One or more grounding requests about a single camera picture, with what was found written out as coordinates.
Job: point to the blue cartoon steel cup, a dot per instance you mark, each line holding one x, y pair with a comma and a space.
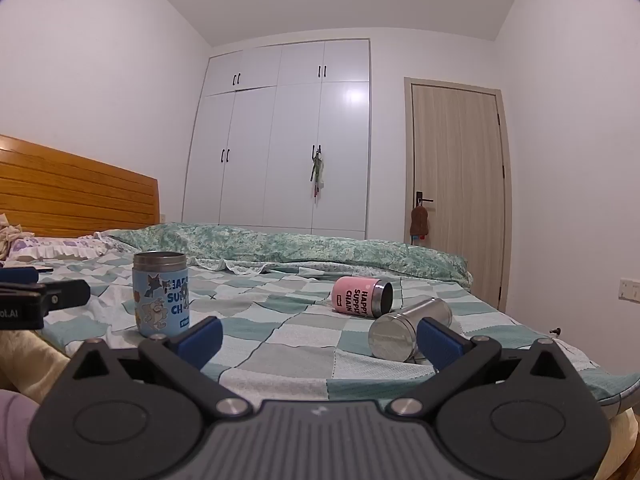
160, 296

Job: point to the wooden headboard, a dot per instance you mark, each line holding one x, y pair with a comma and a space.
75, 195

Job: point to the white wall socket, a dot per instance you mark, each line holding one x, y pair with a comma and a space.
631, 290

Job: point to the white wardrobe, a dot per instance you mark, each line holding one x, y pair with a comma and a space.
280, 150

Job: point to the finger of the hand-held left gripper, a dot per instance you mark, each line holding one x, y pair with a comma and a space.
67, 296
22, 275

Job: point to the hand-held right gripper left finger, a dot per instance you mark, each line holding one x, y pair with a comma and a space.
200, 341

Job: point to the green floral duvet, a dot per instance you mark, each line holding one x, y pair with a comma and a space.
310, 247

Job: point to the pink steel cup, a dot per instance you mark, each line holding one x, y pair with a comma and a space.
357, 297

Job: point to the light wooden door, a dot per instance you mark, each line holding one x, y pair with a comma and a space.
457, 185

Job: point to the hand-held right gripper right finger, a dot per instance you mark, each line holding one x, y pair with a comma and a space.
439, 345

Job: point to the purple floral frilled pillow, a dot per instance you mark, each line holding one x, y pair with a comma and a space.
55, 247

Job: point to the plain steel cup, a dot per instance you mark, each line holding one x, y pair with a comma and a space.
400, 332

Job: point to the purple clothing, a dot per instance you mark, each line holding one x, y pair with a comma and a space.
15, 435

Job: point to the beige crumpled cloth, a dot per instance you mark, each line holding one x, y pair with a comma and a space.
11, 237

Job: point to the pale yellow blanket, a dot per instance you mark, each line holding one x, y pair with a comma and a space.
25, 360

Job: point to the green hanging ornament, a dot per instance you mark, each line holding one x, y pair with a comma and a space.
317, 172

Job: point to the checked green bed sheet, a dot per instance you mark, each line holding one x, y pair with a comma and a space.
300, 330

